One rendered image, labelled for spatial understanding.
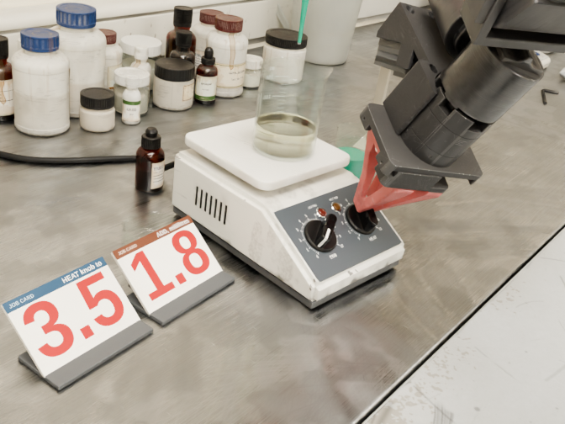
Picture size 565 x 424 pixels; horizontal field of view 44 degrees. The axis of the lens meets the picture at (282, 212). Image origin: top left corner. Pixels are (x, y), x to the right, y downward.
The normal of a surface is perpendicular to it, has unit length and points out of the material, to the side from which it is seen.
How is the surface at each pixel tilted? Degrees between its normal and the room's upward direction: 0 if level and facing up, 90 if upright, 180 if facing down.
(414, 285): 0
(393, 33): 80
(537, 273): 0
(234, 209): 90
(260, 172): 0
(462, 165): 29
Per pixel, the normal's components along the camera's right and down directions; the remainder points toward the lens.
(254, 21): 0.77, 0.40
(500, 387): 0.14, -0.87
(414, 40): -0.85, -0.05
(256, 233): -0.70, 0.26
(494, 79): -0.44, 0.54
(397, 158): 0.47, -0.55
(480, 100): -0.27, 0.66
